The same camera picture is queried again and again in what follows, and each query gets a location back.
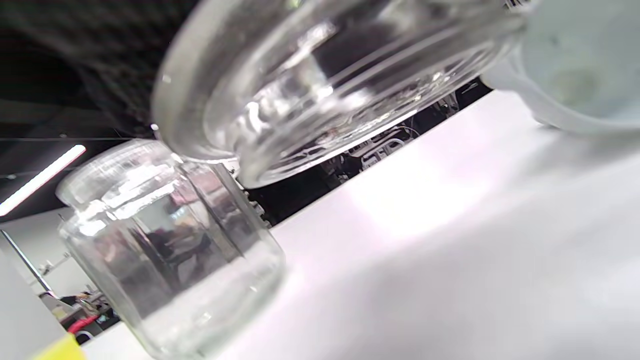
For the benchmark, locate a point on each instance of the pale grey funnel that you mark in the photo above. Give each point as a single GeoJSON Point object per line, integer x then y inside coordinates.
{"type": "Point", "coordinates": [580, 70]}

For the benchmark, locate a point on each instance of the person's right hand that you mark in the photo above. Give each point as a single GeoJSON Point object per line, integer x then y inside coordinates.
{"type": "Point", "coordinates": [115, 65]}

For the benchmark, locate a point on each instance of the clear glass jar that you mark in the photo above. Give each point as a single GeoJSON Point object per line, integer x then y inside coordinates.
{"type": "Point", "coordinates": [175, 270]}

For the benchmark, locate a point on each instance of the clear glass jar lid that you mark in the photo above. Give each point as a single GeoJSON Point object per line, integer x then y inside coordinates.
{"type": "Point", "coordinates": [310, 85]}

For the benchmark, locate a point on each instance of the long ceiling light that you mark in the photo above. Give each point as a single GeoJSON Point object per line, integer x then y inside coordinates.
{"type": "Point", "coordinates": [42, 180]}

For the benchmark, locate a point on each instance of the yellow plastic box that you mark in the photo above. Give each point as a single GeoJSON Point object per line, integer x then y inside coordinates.
{"type": "Point", "coordinates": [62, 350]}

